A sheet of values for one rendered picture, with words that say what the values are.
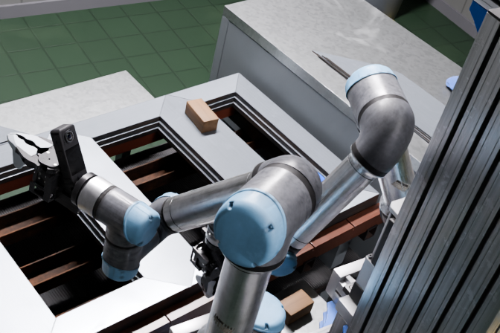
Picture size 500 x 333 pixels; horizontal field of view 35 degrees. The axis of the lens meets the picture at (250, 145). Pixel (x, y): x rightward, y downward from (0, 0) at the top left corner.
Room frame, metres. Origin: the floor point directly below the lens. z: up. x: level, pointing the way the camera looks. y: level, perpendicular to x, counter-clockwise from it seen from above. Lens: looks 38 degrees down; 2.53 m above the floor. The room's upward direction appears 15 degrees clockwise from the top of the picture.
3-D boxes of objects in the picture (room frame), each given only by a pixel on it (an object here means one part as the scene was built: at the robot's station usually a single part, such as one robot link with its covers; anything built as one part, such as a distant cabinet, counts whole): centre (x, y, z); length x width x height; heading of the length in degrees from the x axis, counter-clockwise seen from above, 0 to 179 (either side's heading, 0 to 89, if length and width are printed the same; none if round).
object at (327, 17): (2.47, -0.46, 1.03); 1.30 x 0.60 x 0.04; 49
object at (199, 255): (1.41, 0.02, 1.06); 0.09 x 0.08 x 0.12; 49
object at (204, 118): (2.18, 0.18, 0.89); 0.12 x 0.06 x 0.05; 42
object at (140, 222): (1.09, 0.19, 1.43); 0.11 x 0.08 x 0.09; 67
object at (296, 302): (1.62, -0.25, 0.71); 0.10 x 0.06 x 0.05; 140
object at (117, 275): (1.10, 0.18, 1.34); 0.11 x 0.08 x 0.11; 157
